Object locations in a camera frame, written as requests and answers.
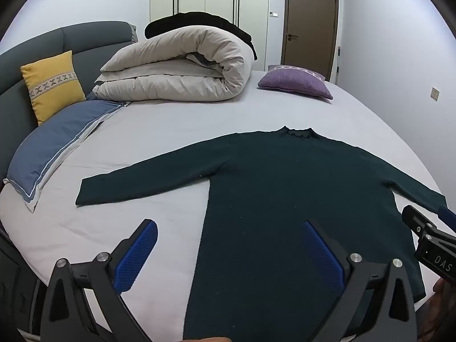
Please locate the person's right hand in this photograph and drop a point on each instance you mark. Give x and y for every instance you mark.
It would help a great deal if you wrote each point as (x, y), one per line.
(445, 302)

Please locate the yellow pillow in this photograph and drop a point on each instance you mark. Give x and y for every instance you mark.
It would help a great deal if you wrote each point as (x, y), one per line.
(53, 85)

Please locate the black cloth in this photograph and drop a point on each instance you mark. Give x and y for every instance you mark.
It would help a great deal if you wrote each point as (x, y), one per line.
(199, 21)

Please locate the brown door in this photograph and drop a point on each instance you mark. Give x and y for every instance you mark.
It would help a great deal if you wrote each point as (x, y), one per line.
(310, 21)

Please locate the wall socket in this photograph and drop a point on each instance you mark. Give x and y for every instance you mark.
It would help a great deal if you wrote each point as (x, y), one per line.
(434, 93)

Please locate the grey upholstered headboard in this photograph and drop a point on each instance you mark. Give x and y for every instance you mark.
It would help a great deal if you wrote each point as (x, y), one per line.
(42, 42)

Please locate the blue pillow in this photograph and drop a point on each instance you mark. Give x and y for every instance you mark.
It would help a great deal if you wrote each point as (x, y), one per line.
(53, 146)

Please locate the dark green sweater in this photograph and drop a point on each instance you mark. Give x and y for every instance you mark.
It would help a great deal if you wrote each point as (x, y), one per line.
(270, 185)

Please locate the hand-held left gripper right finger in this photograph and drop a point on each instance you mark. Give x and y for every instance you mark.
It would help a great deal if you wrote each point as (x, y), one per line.
(322, 253)

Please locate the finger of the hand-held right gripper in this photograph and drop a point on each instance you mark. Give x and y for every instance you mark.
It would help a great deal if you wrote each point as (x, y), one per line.
(415, 219)
(448, 215)

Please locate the purple pillow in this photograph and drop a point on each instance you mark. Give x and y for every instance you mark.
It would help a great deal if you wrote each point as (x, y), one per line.
(295, 83)

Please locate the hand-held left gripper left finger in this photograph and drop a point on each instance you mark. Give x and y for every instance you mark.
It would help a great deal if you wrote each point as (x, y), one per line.
(137, 256)

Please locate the rolled beige duvet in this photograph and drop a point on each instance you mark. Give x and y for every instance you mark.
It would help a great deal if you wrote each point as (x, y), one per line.
(171, 64)

